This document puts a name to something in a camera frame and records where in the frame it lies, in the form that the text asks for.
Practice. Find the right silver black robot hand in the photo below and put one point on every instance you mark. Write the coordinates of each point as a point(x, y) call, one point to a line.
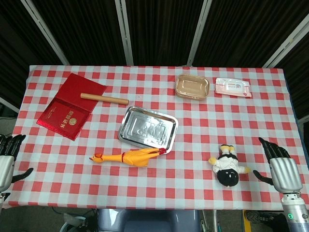
point(286, 174)

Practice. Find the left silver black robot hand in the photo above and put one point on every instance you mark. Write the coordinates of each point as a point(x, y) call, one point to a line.
point(6, 169)

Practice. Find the yellow rubber chicken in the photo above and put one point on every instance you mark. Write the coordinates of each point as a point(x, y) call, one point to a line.
point(135, 157)

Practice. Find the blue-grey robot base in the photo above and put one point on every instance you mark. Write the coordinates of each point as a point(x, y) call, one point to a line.
point(149, 221)

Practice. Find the rectangular metal tray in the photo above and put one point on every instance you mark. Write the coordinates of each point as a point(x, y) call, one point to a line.
point(148, 126)

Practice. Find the black rubber wheel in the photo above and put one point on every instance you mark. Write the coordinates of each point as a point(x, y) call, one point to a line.
point(263, 216)

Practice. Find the black white plush doll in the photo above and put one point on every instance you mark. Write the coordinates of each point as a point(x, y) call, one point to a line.
point(227, 166)

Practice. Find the red certificate folder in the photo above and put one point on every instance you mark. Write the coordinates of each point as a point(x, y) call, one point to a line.
point(70, 106)

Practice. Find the red white checkered tablecloth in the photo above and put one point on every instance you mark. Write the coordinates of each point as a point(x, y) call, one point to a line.
point(205, 120)

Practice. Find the pink white wet wipes pack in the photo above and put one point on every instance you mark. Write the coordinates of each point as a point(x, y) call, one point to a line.
point(233, 87)

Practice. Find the wooden rolling stick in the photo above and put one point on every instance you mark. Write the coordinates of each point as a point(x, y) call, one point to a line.
point(103, 98)

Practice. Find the tan plastic food container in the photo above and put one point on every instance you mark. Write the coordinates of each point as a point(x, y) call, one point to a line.
point(192, 86)

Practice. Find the white frame post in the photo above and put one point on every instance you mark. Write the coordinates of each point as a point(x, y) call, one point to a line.
point(124, 31)
point(8, 105)
point(199, 33)
point(46, 32)
point(286, 46)

